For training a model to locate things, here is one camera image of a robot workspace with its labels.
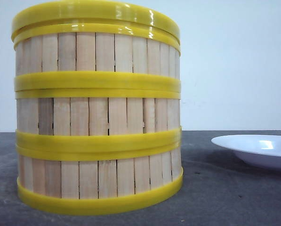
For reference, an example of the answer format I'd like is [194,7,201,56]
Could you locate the woven bamboo steamer lid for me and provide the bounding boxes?
[11,0,180,41]

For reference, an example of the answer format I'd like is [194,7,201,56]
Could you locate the bamboo steamer basket yellow rims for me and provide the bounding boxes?
[17,97,181,141]

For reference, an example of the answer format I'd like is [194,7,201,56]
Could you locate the white plate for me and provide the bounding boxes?
[211,135,281,170]

